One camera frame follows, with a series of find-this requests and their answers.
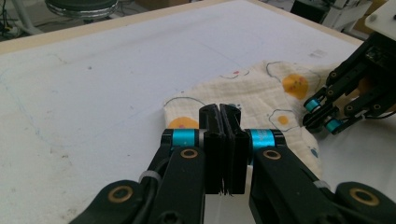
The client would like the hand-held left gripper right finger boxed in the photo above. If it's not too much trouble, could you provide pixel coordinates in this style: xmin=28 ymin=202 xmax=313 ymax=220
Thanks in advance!
xmin=219 ymin=104 xmax=286 ymax=195

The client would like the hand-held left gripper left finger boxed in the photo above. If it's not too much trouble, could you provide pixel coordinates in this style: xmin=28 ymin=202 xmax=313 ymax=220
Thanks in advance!
xmin=161 ymin=104 xmax=227 ymax=195

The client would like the cream printed cloth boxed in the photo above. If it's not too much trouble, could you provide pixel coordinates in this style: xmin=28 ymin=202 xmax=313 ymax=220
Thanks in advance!
xmin=163 ymin=60 xmax=396 ymax=181

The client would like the black round stool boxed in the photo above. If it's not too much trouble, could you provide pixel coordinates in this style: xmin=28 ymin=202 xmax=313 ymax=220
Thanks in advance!
xmin=44 ymin=0 xmax=120 ymax=21

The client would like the white metal stand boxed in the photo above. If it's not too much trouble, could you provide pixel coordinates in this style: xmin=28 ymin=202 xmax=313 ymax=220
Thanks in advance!
xmin=10 ymin=0 xmax=45 ymax=35

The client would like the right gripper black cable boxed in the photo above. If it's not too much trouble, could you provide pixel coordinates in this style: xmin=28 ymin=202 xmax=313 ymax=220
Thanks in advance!
xmin=362 ymin=110 xmax=396 ymax=121

